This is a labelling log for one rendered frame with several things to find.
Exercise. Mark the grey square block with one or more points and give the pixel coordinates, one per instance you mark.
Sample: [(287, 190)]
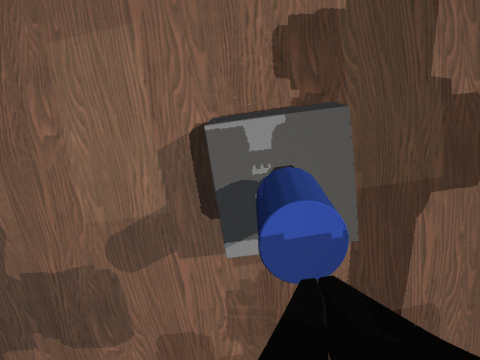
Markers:
[(243, 149)]

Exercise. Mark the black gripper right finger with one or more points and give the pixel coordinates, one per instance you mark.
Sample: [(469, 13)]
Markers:
[(360, 328)]

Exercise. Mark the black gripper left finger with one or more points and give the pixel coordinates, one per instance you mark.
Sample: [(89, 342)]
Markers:
[(302, 330)]

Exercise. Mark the blue cylinder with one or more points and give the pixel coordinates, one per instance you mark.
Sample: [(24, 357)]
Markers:
[(301, 234)]

